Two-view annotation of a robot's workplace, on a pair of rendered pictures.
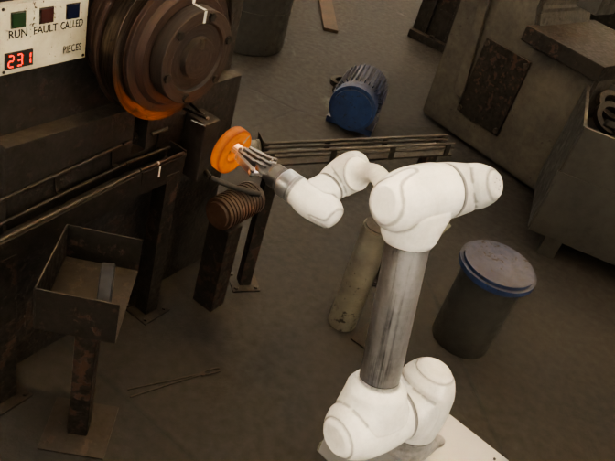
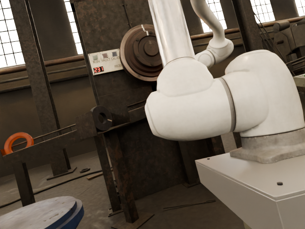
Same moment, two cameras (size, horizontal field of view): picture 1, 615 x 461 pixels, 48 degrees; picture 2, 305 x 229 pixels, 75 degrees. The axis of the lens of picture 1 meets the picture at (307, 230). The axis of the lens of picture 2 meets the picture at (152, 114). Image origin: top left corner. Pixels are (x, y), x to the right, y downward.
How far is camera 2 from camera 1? 1.68 m
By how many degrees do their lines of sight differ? 60
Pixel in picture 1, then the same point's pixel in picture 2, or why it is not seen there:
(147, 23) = (129, 42)
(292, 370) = not seen: hidden behind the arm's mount
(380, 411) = (165, 74)
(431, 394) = (239, 64)
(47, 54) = (108, 67)
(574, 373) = not seen: outside the picture
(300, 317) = not seen: hidden behind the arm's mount
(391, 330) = (156, 17)
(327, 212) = (197, 57)
